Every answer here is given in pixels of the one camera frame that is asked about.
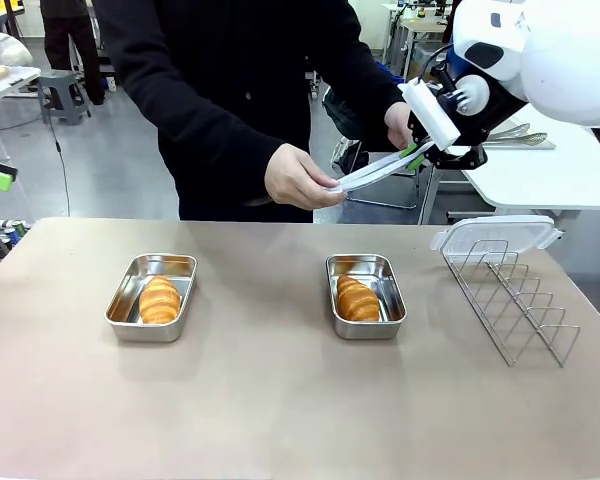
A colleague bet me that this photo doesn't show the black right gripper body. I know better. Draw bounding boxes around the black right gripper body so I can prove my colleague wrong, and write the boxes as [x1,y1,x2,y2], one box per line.
[407,64,529,170]

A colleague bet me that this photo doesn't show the metal tongs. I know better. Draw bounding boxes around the metal tongs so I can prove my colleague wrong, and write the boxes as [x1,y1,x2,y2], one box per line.
[484,123,549,147]

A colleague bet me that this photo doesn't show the clear plastic clip lid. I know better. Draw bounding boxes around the clear plastic clip lid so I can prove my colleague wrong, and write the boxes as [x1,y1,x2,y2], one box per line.
[429,214,566,254]
[328,142,439,194]

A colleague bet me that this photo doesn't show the golden croissant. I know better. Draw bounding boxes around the golden croissant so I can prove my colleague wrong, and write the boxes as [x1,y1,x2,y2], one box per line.
[138,274,182,325]
[335,274,381,323]

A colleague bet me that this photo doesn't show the rectangular steel container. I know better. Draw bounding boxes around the rectangular steel container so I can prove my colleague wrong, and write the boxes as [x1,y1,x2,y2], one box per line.
[325,253,408,341]
[104,253,199,343]

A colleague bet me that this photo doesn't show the person right forearm black sleeve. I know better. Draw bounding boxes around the person right forearm black sleeve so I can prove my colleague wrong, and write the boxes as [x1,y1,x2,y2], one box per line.
[157,94,287,204]

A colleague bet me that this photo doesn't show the person left forearm black sleeve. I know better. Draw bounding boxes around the person left forearm black sleeve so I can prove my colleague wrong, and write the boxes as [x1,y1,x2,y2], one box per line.
[329,39,406,151]

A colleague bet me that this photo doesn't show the white table with bread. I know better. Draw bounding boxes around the white table with bread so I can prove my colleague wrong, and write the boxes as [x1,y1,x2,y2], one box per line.
[0,64,42,161]

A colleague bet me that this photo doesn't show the person left hand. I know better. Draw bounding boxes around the person left hand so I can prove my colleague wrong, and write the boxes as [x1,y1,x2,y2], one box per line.
[383,101,414,151]

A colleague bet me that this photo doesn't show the person right hand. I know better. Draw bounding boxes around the person right hand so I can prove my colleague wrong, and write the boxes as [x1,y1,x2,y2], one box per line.
[264,143,349,211]

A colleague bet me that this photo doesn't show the dark cart with cans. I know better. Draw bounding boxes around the dark cart with cans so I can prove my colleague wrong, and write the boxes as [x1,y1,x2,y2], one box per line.
[0,218,30,260]

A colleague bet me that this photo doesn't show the black chair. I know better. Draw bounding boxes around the black chair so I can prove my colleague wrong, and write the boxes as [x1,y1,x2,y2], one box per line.
[323,87,424,211]

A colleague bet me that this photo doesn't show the white side table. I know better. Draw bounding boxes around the white side table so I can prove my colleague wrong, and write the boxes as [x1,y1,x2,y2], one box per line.
[419,104,600,225]

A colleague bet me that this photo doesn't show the wooden top background table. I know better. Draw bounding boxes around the wooden top background table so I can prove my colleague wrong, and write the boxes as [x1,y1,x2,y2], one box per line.
[392,17,454,81]

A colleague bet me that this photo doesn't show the grey plastic stool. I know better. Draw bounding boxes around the grey plastic stool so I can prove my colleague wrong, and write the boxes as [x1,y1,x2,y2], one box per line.
[36,69,93,126]

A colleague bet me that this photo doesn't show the clear dome cover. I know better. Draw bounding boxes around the clear dome cover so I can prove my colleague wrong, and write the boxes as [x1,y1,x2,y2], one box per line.
[0,32,34,69]

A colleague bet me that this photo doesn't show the background person dark clothes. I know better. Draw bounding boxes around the background person dark clothes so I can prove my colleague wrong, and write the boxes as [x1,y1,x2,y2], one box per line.
[39,0,106,106]

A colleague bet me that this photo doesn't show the person torso black clothes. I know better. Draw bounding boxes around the person torso black clothes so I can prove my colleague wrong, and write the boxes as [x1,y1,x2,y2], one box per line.
[92,0,406,224]

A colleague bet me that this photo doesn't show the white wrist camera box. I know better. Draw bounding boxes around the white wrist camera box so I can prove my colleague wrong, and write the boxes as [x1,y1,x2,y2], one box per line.
[397,79,462,151]

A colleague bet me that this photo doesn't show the black floor cable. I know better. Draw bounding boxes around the black floor cable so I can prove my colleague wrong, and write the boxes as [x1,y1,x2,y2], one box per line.
[48,112,72,217]

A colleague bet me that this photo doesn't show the metal wire lid rack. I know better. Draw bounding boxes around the metal wire lid rack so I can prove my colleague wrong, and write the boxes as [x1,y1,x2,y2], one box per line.
[442,239,581,369]

